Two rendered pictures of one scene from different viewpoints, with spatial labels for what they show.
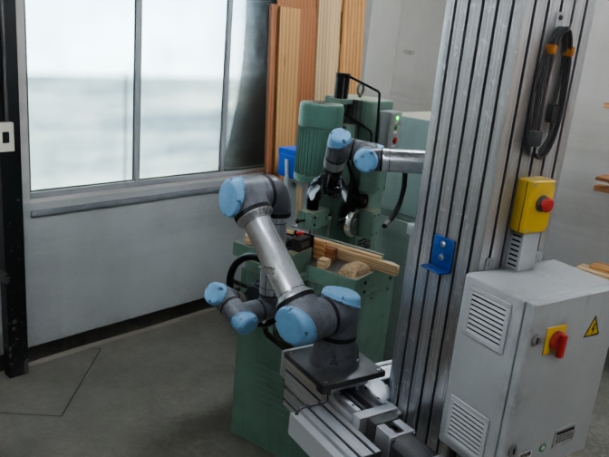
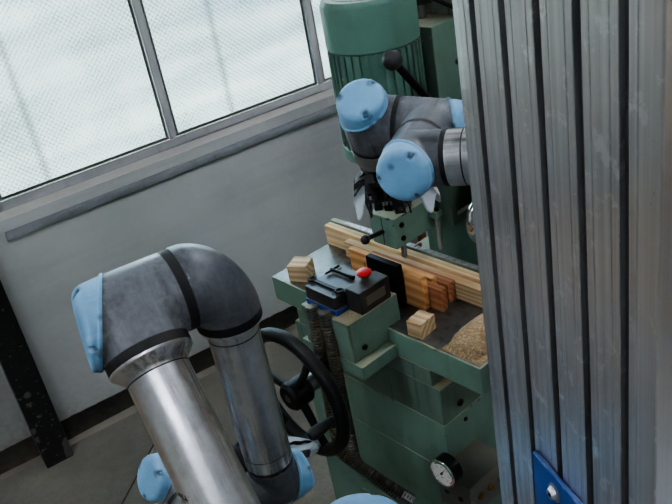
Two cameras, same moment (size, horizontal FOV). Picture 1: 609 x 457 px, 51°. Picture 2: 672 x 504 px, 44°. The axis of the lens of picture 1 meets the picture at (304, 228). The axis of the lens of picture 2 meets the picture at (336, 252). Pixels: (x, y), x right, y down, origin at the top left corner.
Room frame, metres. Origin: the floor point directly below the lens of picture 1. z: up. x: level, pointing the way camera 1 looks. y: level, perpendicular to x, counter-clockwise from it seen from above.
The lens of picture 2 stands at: (1.07, -0.40, 1.82)
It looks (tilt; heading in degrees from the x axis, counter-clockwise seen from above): 28 degrees down; 19
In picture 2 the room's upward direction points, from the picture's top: 11 degrees counter-clockwise
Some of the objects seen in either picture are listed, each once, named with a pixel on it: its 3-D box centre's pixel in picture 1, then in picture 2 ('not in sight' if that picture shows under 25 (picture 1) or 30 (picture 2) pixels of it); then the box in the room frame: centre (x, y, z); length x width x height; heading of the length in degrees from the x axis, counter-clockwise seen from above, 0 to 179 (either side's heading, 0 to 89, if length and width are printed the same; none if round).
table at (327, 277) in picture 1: (298, 263); (384, 316); (2.46, 0.01, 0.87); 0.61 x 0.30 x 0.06; 57
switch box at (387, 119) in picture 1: (388, 130); not in sight; (2.76, -0.32, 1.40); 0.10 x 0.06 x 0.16; 147
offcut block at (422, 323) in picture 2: (323, 262); (421, 324); (2.36, -0.09, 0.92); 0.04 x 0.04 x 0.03; 62
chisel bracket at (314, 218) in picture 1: (314, 218); (407, 220); (2.58, -0.04, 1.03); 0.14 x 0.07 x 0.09; 147
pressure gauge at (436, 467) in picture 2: not in sight; (448, 472); (2.25, -0.13, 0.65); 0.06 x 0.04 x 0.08; 57
